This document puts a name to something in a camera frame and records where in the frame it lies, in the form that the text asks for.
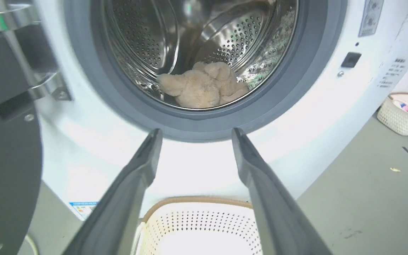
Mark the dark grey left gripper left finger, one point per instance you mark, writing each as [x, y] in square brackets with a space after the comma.
[119, 205]

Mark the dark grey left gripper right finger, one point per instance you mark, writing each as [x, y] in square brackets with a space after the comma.
[275, 205]

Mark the beige plush teddy bear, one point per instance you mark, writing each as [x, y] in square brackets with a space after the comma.
[202, 86]

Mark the white perforated laundry basket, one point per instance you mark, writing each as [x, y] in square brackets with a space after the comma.
[200, 230]

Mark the white front-load washing machine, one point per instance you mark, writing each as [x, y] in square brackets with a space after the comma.
[197, 106]

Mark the dark washing machine door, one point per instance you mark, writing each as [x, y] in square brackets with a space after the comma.
[5, 134]

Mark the white woven basket with clothes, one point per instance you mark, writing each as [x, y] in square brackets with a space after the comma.
[400, 118]

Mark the yellow scrap on floor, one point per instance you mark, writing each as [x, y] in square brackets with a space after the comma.
[395, 169]

